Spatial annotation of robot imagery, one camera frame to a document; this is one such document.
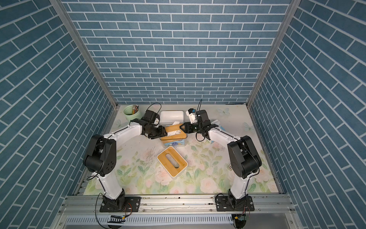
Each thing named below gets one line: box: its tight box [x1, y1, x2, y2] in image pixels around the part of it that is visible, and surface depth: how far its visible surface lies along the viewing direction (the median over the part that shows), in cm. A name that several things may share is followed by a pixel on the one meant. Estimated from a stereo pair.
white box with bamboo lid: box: [156, 145, 189, 178], surface depth 86 cm
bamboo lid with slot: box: [160, 123, 188, 141], surface depth 94 cm
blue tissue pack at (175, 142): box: [163, 138, 186, 147], surface depth 95 cm
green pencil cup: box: [122, 104, 140, 123], surface depth 98 cm
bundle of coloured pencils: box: [132, 104, 140, 115], surface depth 98 cm
